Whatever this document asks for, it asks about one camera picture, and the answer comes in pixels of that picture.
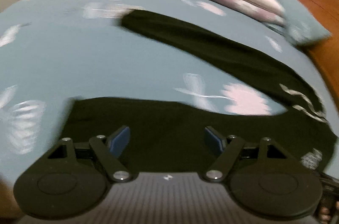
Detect teal patterned bed sheet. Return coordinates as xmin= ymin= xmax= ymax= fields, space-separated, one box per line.
xmin=1 ymin=0 xmax=338 ymax=185

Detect wooden headboard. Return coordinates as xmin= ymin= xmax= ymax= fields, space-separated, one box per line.
xmin=299 ymin=0 xmax=339 ymax=105

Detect black drawstring pants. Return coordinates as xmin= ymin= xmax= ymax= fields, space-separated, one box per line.
xmin=62 ymin=10 xmax=338 ymax=172

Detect teal pillow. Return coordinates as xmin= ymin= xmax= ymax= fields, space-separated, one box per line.
xmin=264 ymin=0 xmax=332 ymax=46

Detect person right hand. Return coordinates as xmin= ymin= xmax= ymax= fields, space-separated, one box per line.
xmin=318 ymin=201 xmax=338 ymax=224

